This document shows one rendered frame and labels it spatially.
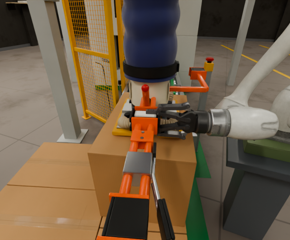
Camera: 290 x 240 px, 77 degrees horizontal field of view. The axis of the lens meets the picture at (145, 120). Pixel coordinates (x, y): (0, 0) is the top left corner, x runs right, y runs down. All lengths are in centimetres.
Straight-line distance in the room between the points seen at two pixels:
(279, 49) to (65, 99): 195
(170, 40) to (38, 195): 101
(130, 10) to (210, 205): 154
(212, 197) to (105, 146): 129
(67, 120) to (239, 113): 202
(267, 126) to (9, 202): 121
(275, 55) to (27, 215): 123
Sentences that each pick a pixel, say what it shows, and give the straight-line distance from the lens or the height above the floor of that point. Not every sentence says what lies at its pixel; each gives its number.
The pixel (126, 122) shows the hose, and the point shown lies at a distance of 70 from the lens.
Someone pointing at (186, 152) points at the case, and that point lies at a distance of 71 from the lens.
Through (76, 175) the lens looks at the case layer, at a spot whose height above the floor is 54.
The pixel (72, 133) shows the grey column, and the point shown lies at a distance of 243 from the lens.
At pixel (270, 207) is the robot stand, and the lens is 145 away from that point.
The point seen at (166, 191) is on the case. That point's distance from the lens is 79.
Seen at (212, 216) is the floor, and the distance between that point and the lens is 172.
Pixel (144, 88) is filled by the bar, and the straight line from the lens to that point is 54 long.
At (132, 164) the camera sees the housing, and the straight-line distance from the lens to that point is 43.
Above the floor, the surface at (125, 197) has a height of 110.
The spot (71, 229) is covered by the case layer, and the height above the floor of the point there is 54.
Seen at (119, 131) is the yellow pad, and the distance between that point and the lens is 76.
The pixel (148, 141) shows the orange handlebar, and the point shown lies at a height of 109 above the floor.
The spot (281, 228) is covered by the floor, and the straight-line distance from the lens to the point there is 189.
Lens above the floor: 139
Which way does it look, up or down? 31 degrees down
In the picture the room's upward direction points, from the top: straight up
